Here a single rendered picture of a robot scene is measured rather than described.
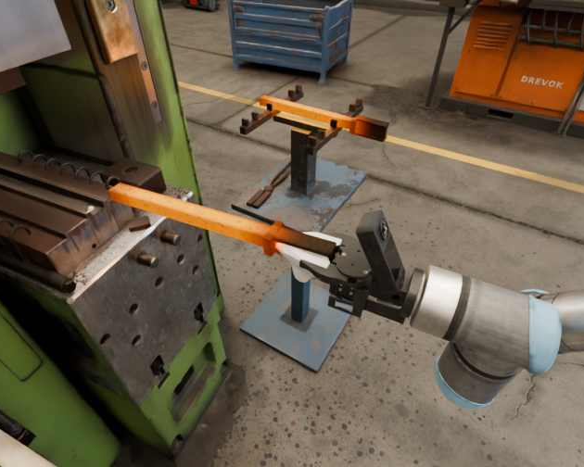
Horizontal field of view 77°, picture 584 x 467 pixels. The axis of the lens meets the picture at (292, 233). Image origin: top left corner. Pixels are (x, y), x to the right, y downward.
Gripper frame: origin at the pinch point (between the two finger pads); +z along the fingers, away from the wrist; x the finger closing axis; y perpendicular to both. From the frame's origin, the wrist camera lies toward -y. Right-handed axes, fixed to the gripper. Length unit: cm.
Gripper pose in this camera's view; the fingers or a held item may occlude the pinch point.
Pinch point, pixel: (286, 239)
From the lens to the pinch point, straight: 55.3
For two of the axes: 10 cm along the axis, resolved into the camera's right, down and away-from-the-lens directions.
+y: -0.3, 7.5, 6.6
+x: 4.2, -6.0, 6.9
